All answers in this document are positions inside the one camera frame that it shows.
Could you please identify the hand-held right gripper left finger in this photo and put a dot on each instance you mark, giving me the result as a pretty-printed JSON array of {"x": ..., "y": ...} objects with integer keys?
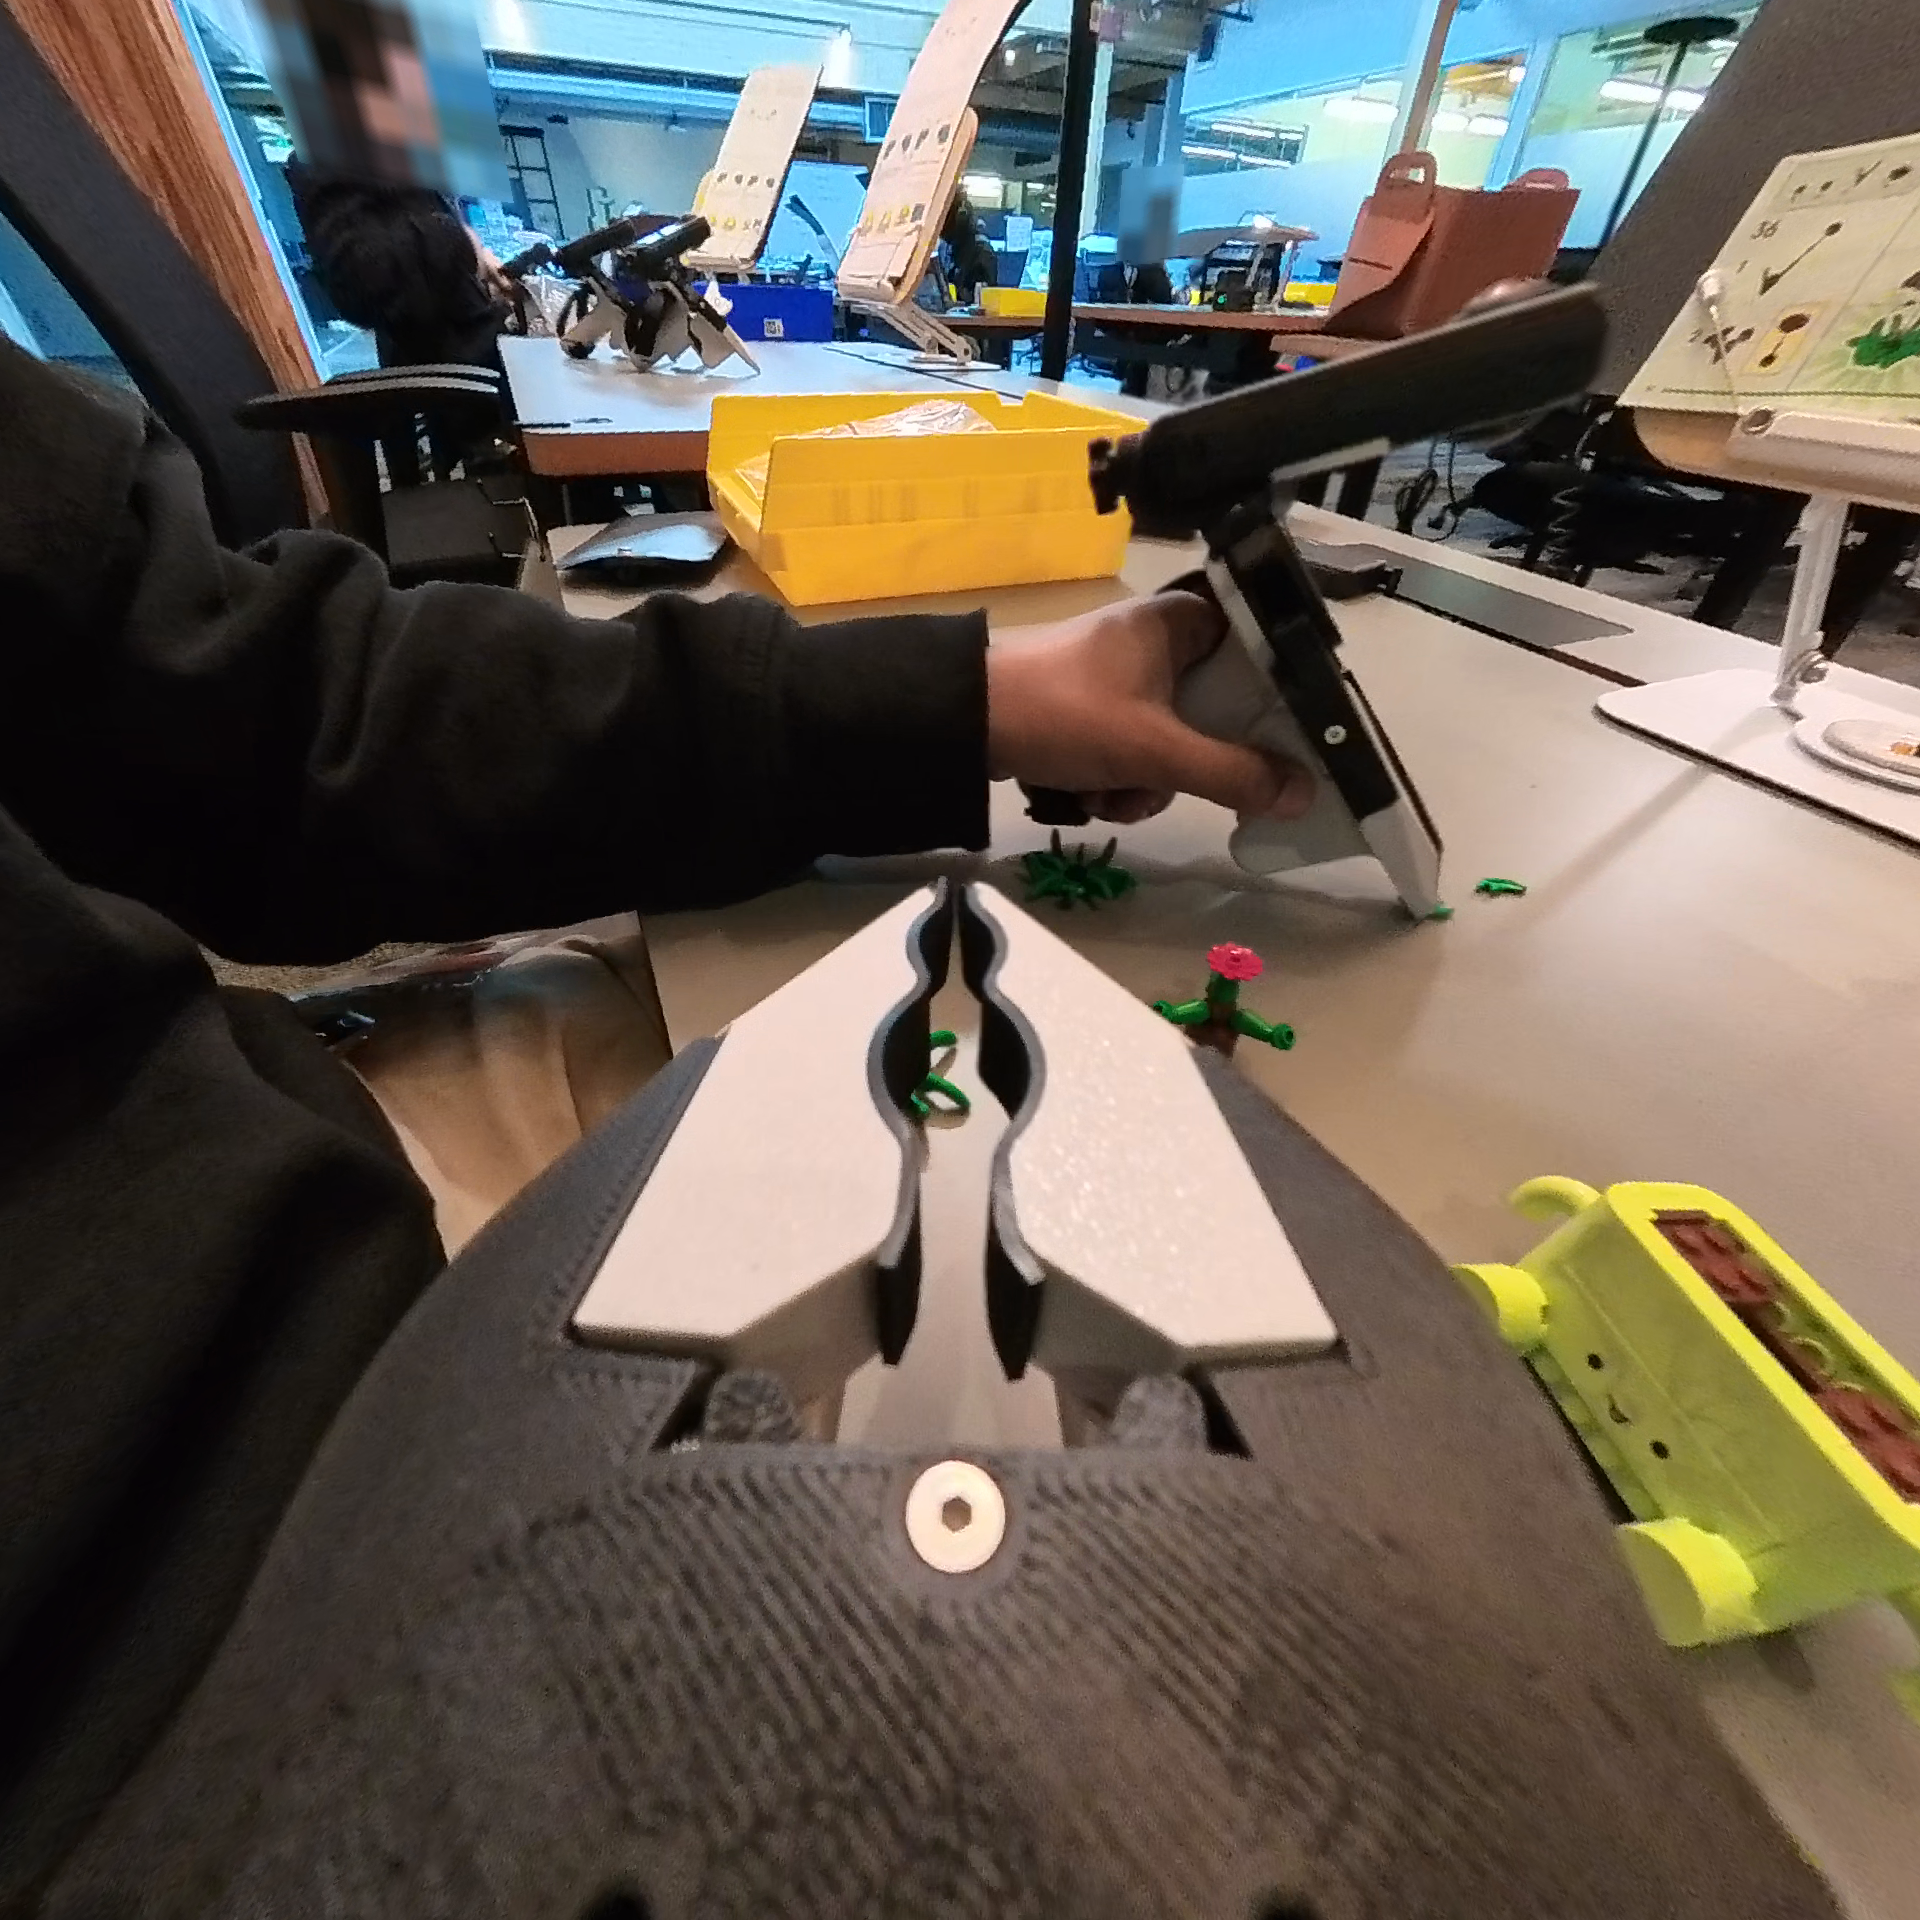
[{"x": 735, "y": 1200}]

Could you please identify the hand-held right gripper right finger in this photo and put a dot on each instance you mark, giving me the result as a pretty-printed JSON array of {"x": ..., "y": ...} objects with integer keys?
[{"x": 1172, "y": 1200}]

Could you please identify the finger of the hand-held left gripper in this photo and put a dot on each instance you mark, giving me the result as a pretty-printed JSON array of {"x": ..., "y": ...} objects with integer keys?
[
  {"x": 1403, "y": 809},
  {"x": 1314, "y": 849}
]

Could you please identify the green brick wheel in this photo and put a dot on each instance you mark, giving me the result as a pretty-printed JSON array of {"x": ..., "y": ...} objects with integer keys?
[{"x": 938, "y": 1100}]

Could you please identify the person's left forearm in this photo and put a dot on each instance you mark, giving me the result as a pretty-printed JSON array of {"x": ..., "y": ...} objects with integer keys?
[{"x": 452, "y": 720}]

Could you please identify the person's left hand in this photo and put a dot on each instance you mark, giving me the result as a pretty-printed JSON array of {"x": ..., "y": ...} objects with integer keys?
[{"x": 1096, "y": 705}]

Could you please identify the black flat power brick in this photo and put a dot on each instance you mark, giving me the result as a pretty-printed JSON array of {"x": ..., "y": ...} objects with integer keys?
[{"x": 1350, "y": 569}]

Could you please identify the wooden office desk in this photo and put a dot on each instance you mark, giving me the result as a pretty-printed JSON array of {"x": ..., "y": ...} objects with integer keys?
[{"x": 1184, "y": 317}]

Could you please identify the brown carrier box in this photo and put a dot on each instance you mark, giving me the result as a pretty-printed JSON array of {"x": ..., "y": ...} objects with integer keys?
[{"x": 1454, "y": 240}]

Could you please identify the brick cactus with pink flower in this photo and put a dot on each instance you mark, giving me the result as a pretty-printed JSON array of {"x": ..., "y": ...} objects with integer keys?
[{"x": 1230, "y": 1021}]

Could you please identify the green spiky brick plant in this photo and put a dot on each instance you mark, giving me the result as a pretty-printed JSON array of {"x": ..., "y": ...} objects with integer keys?
[{"x": 1078, "y": 873}]

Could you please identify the person's beige trousers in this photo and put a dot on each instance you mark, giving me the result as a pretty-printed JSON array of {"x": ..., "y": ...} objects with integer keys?
[{"x": 511, "y": 1049}]

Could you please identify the black metal pole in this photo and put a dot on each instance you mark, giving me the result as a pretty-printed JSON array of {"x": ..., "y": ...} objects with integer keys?
[{"x": 1072, "y": 181}]

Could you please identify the yellow crate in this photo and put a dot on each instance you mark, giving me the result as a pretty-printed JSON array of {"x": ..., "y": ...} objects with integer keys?
[{"x": 1014, "y": 302}]

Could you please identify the white book stand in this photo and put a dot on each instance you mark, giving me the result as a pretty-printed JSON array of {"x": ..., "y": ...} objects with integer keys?
[{"x": 1799, "y": 720}]

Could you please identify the crumpled clear plastic bag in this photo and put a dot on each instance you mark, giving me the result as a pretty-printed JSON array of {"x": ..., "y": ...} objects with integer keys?
[{"x": 902, "y": 421}]

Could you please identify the yellow storage bin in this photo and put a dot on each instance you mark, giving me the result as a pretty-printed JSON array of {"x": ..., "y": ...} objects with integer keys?
[{"x": 902, "y": 510}]

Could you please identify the cream printed card sheet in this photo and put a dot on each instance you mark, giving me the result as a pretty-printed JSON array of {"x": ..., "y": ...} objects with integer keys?
[
  {"x": 915, "y": 165},
  {"x": 757, "y": 165}
]

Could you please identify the black floor lamp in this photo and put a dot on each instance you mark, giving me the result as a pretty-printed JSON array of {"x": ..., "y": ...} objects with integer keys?
[{"x": 1687, "y": 30}]

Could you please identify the dark upright panel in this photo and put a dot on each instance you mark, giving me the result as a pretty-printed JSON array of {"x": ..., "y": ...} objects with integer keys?
[{"x": 1830, "y": 76}]

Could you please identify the person's black jacket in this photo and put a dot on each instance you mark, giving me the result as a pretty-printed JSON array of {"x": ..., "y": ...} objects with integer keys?
[{"x": 150, "y": 1276}]

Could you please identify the lime green brick planter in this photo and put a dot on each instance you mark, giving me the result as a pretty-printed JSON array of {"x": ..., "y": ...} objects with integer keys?
[{"x": 1725, "y": 1425}]

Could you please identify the wooden pillar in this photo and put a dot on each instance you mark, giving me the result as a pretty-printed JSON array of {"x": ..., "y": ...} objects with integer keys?
[{"x": 150, "y": 149}]

